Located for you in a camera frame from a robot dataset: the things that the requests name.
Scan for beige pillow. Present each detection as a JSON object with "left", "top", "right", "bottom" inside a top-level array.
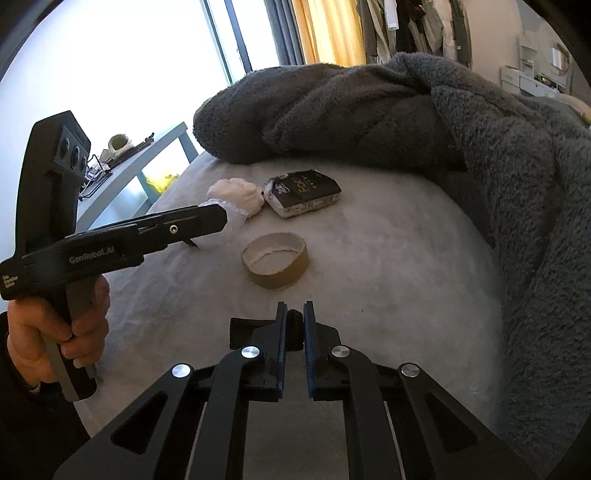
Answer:
[{"left": 551, "top": 93, "right": 591, "bottom": 126}]

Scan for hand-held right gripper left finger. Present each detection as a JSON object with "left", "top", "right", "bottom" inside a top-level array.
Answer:
[{"left": 53, "top": 301, "right": 290, "bottom": 480}]

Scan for person's left hand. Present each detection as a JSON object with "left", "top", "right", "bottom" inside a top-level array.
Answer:
[{"left": 7, "top": 273, "right": 112, "bottom": 387}]

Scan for round mirror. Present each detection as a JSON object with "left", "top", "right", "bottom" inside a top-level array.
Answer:
[{"left": 547, "top": 43, "right": 572, "bottom": 75}]

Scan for white vanity desk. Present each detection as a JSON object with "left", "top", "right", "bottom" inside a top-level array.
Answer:
[{"left": 501, "top": 44, "right": 573, "bottom": 99}]

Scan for light blue table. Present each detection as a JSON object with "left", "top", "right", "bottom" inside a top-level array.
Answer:
[{"left": 76, "top": 121, "right": 200, "bottom": 232}]

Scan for yellow curtain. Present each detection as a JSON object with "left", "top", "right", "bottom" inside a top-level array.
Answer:
[{"left": 291, "top": 0, "right": 368, "bottom": 70}]

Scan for green white fluffy slipper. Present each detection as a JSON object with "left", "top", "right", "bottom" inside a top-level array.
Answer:
[{"left": 108, "top": 134, "right": 136, "bottom": 158}]

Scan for glass balcony door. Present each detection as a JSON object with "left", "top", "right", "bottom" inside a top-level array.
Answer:
[{"left": 203, "top": 0, "right": 283, "bottom": 89}]

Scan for grey hanging coat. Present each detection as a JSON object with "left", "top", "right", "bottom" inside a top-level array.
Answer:
[{"left": 360, "top": 0, "right": 393, "bottom": 65}]

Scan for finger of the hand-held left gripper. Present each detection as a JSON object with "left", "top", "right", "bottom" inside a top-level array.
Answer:
[{"left": 134, "top": 203, "right": 230, "bottom": 260}]

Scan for grey curtain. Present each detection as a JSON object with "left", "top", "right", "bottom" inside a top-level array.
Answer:
[{"left": 265, "top": 0, "right": 306, "bottom": 68}]

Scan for yellow plastic bag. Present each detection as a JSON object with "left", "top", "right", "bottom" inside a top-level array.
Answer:
[{"left": 145, "top": 168, "right": 182, "bottom": 193}]

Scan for cardboard tape roll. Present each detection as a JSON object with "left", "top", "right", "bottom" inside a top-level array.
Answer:
[{"left": 241, "top": 232, "right": 310, "bottom": 291}]

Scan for black tissue packet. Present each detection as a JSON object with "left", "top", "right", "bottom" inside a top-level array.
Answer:
[{"left": 263, "top": 169, "right": 343, "bottom": 219}]

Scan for grey fleece patterned blanket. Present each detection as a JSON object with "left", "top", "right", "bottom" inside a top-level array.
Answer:
[{"left": 193, "top": 52, "right": 591, "bottom": 462}]

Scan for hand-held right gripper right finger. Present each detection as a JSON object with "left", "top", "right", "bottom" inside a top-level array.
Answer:
[{"left": 302, "top": 300, "right": 539, "bottom": 480}]

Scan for dark wooden sticks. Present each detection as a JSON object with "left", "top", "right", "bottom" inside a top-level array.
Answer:
[{"left": 117, "top": 133, "right": 156, "bottom": 156}]

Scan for clear plastic bag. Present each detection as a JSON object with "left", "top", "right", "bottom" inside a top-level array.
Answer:
[{"left": 189, "top": 198, "right": 250, "bottom": 248}]

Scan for white hanging jacket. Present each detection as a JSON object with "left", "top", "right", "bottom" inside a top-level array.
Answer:
[{"left": 422, "top": 0, "right": 458, "bottom": 59}]

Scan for black hanging jacket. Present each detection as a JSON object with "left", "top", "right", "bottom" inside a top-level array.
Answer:
[{"left": 392, "top": 0, "right": 430, "bottom": 57}]

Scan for black wire stand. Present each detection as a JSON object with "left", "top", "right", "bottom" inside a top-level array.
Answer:
[{"left": 79, "top": 154, "right": 114, "bottom": 200}]

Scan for person's left forearm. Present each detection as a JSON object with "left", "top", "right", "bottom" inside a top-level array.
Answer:
[{"left": 0, "top": 314, "right": 90, "bottom": 480}]

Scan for grey hanging vest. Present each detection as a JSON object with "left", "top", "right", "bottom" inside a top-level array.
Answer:
[{"left": 450, "top": 0, "right": 474, "bottom": 65}]

